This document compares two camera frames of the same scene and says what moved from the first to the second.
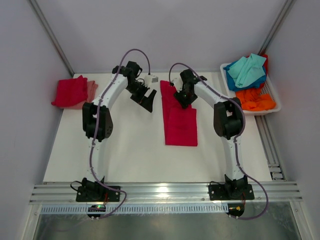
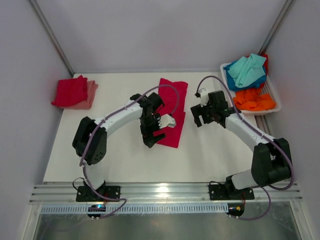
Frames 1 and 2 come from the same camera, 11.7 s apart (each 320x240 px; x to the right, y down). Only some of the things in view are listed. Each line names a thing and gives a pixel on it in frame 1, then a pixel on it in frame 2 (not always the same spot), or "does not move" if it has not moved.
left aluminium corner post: [52, 34] does not move
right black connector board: [236, 209] does not move
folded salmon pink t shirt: [92, 86] does not move
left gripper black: [146, 102] → [148, 138]
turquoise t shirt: [246, 71] does not move
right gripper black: [183, 102] → [197, 110]
